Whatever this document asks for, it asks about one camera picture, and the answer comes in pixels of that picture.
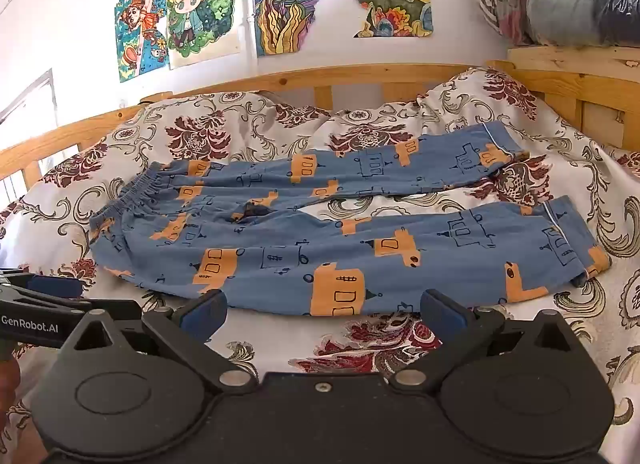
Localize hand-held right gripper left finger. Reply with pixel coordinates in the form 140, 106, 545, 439
60, 289, 259, 393

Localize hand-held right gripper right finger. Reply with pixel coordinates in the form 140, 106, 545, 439
387, 288, 584, 393

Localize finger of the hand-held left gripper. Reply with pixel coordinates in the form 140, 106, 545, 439
0, 269, 87, 301

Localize blue pants with orange print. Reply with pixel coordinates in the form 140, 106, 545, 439
90, 121, 611, 320

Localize floral printed blanket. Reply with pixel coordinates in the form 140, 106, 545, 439
0, 66, 640, 464

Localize poster with orange-haired figure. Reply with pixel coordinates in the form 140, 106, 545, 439
114, 0, 170, 83

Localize poster with blonde cartoon figure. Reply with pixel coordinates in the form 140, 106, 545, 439
164, 0, 242, 71

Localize white window frame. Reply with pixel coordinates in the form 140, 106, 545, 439
0, 68, 59, 157

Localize wooden bed frame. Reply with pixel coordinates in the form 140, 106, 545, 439
0, 44, 640, 195

